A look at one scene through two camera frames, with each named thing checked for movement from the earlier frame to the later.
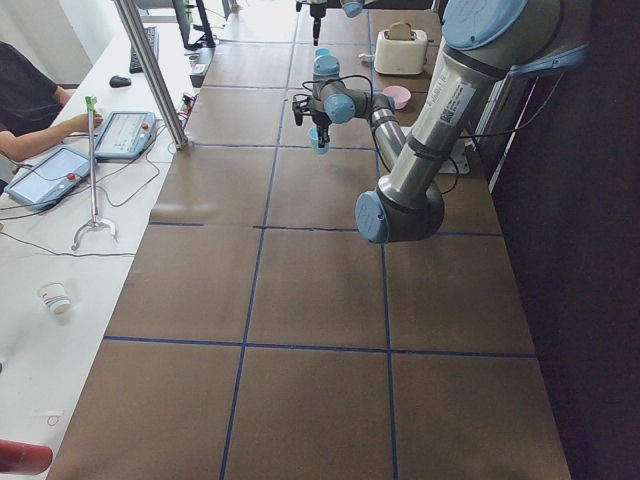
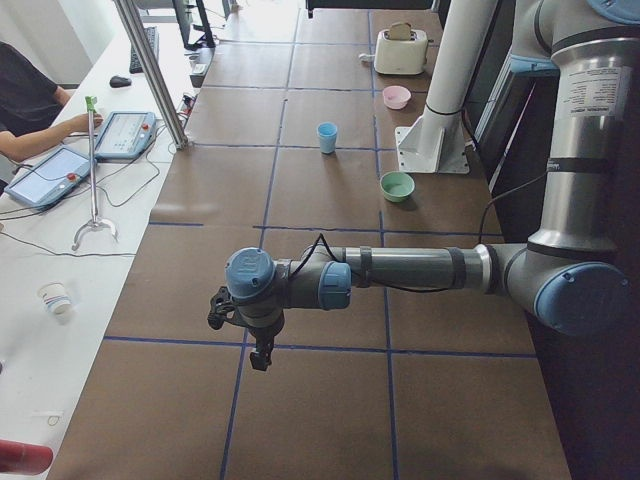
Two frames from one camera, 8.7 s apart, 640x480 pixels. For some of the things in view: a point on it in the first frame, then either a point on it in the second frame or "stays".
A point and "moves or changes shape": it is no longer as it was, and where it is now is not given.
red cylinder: (24, 458) stays
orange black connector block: (187, 103) stays
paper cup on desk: (55, 295) stays
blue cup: (314, 137) moves or changes shape
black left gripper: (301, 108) -> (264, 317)
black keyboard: (152, 33) stays
